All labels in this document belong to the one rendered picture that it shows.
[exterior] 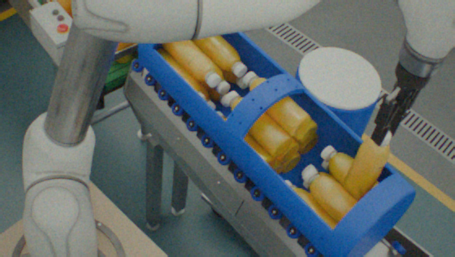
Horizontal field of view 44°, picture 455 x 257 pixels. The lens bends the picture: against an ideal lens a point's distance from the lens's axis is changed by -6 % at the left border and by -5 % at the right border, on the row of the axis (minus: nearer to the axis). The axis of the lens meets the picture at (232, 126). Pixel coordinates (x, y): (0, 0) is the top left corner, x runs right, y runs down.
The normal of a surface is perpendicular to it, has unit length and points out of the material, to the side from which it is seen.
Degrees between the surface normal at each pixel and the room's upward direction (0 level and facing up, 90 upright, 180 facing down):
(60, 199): 7
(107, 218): 1
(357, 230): 49
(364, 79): 0
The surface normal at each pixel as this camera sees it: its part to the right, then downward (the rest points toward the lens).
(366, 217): -0.31, -0.30
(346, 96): 0.12, -0.64
